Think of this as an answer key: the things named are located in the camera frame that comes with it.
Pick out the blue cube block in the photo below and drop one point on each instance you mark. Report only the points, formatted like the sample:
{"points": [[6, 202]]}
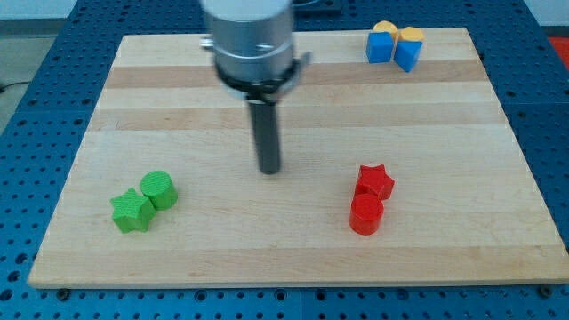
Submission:
{"points": [[379, 47]]}

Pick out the red star block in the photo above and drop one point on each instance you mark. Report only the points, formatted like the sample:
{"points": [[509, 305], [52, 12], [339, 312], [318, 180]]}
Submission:
{"points": [[374, 180]]}

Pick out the green cylinder block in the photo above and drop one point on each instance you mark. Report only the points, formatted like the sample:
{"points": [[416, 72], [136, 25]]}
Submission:
{"points": [[160, 190]]}

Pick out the wooden board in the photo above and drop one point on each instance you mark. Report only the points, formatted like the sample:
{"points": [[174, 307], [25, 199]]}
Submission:
{"points": [[465, 208]]}

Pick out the green star block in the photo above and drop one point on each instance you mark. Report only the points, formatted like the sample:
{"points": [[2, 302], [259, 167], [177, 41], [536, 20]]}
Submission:
{"points": [[132, 211]]}

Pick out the yellow hexagon block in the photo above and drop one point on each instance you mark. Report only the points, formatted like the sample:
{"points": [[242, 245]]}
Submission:
{"points": [[411, 34]]}

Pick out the yellow round block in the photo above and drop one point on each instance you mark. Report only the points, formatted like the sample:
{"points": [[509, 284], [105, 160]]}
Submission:
{"points": [[385, 26]]}

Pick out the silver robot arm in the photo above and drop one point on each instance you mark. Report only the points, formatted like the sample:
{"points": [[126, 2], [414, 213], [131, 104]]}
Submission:
{"points": [[252, 46]]}

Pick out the blue triangle block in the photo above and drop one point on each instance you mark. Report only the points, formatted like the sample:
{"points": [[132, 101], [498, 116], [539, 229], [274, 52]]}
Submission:
{"points": [[407, 54]]}

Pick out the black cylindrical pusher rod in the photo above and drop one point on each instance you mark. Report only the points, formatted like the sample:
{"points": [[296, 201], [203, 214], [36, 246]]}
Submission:
{"points": [[266, 136]]}

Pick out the red cylinder block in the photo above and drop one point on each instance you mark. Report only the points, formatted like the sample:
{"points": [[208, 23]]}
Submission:
{"points": [[366, 211]]}

